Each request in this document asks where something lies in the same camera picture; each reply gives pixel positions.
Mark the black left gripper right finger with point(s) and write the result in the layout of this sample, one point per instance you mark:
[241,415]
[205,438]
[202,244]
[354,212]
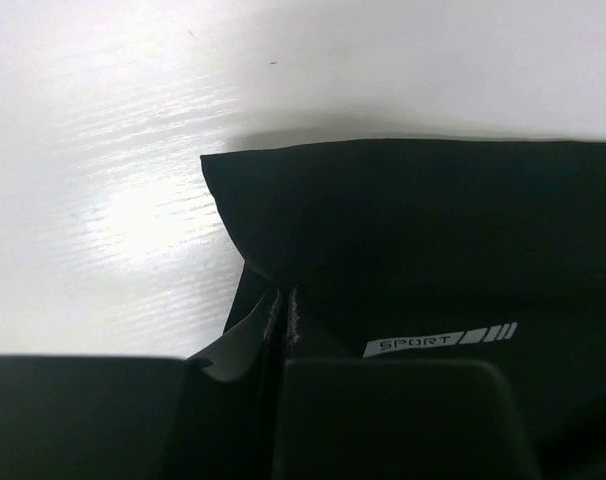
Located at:
[395,388]

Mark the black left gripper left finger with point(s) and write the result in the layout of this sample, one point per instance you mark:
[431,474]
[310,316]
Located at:
[90,417]

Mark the black sport shorts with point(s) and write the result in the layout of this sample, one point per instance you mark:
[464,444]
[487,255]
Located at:
[516,229]

